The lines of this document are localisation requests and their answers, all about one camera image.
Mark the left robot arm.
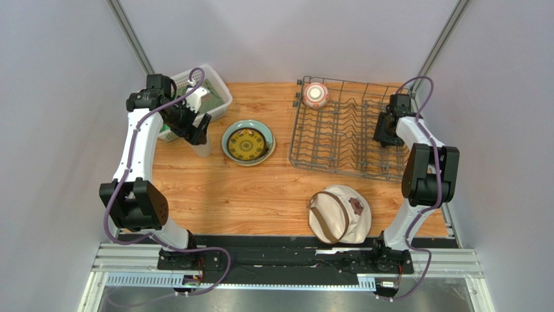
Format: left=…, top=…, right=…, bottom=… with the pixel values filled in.
left=99, top=67, right=211, bottom=252

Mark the cream bucket hat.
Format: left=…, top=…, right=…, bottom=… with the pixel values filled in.
left=307, top=185, right=373, bottom=245

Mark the cream bird plate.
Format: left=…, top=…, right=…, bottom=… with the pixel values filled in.
left=222, top=137, right=276, bottom=166

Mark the olive green cloth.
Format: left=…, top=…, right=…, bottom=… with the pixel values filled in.
left=175, top=78, right=233, bottom=112

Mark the white plastic basket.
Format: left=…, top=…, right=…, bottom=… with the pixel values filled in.
left=125, top=65, right=232, bottom=145

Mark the light green flower plate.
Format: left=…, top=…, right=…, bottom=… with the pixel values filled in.
left=221, top=120, right=274, bottom=145

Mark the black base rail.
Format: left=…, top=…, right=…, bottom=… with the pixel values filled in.
left=138, top=235, right=456, bottom=288

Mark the red white ceramic bowl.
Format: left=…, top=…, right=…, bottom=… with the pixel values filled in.
left=301, top=83, right=330, bottom=109

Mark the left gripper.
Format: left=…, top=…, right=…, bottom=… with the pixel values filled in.
left=165, top=96, right=211, bottom=146

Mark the yellow patterned black-rim plate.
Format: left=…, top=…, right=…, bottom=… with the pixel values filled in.
left=226, top=127, right=268, bottom=161

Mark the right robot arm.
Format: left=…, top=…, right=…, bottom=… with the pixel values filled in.
left=373, top=94, right=460, bottom=272

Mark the grey wire dish rack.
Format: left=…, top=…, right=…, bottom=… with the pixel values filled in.
left=289, top=75, right=409, bottom=183

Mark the beige ceramic cup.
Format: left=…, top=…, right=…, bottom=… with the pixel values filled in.
left=190, top=131, right=212, bottom=158

